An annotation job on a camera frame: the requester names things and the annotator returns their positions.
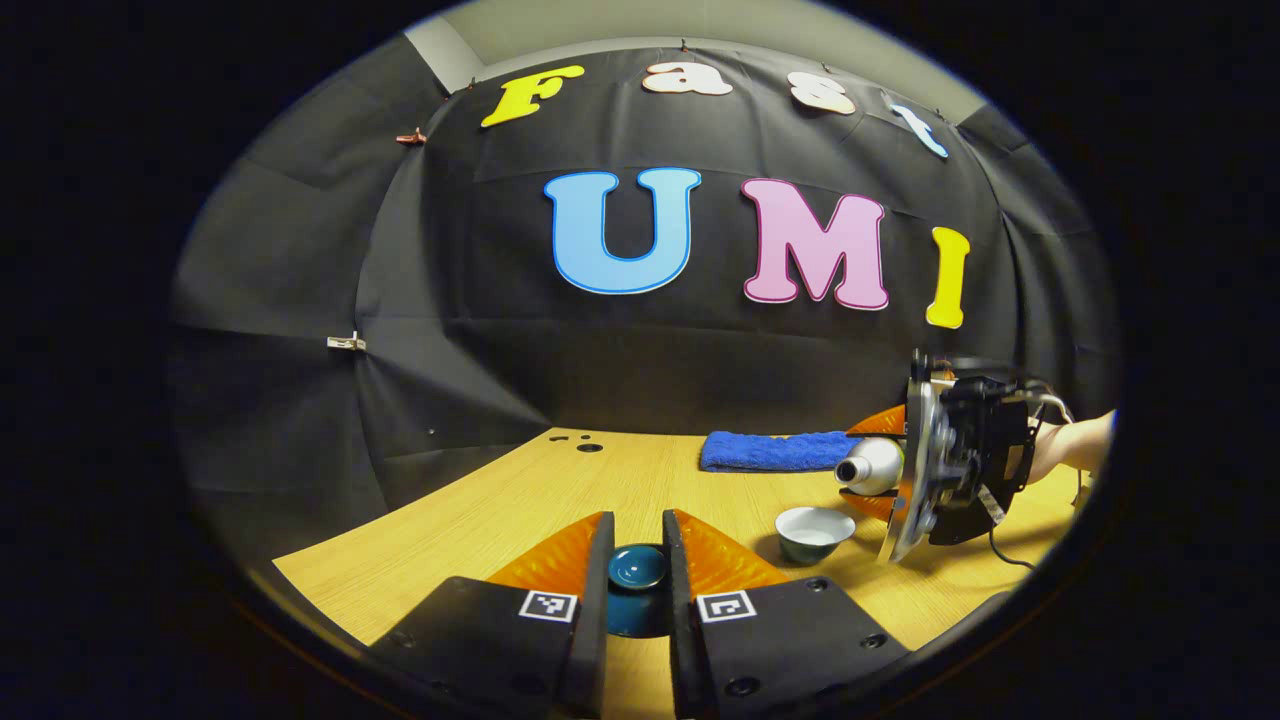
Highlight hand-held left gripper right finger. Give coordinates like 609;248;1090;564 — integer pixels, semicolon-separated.
662;509;911;720

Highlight blue folded towel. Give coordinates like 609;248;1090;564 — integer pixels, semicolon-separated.
699;430;866;474

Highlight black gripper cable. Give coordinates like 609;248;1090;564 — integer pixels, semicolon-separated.
988;390;1076;571

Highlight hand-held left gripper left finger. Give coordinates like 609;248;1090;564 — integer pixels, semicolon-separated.
365;512;616;720

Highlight teal teacup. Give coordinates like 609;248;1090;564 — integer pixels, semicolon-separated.
775;506;857;567

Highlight black backdrop cloth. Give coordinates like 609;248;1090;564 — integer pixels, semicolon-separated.
168;45;1121;541

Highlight silver green-label water bottle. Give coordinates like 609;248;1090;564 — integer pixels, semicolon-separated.
835;437;906;497

